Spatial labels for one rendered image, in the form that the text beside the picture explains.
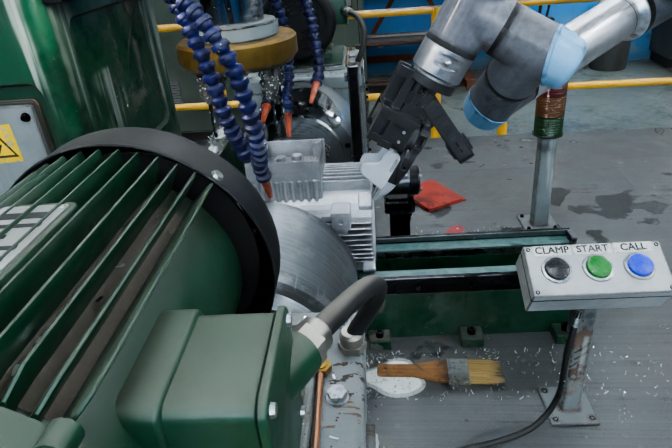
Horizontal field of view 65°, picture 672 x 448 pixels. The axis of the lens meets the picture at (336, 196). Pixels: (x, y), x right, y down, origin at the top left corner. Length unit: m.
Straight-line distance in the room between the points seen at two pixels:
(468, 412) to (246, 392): 0.69
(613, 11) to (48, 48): 0.84
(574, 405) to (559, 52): 0.50
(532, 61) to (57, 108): 0.61
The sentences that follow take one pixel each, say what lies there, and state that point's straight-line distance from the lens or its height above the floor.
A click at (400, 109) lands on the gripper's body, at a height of 1.23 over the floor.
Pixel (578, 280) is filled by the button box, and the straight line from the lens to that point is 0.72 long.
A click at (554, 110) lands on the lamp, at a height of 1.09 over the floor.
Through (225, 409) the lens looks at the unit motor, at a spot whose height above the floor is 1.31.
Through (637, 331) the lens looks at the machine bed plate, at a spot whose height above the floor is 0.80.
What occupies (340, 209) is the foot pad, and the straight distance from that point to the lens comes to 0.83.
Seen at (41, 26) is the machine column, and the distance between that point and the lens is 0.74.
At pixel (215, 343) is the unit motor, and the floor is 1.31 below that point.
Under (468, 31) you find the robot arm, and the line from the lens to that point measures 0.74.
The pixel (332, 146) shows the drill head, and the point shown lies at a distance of 1.10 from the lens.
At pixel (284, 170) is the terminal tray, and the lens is 0.84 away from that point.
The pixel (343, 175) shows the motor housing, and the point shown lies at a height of 1.10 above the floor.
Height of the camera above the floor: 1.47
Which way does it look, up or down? 27 degrees down
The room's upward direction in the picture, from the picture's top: 5 degrees counter-clockwise
